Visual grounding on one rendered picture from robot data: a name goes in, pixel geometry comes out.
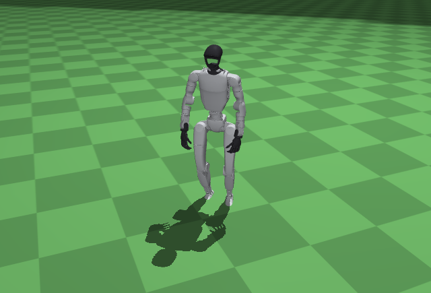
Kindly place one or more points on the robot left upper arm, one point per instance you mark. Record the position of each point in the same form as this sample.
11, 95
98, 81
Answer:
235, 82

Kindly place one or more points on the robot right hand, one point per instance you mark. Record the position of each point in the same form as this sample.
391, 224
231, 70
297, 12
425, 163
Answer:
184, 137

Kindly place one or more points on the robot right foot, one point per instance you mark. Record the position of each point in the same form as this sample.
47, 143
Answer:
208, 196

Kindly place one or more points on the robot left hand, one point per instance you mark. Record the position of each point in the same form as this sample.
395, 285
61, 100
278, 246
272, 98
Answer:
236, 143

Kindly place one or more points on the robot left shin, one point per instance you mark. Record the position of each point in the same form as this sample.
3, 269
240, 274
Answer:
229, 184

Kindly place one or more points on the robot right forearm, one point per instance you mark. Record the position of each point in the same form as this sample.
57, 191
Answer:
185, 113

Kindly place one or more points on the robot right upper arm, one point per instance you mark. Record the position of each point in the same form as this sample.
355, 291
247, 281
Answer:
191, 85

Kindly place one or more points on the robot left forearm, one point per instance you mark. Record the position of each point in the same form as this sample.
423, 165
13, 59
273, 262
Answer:
240, 119

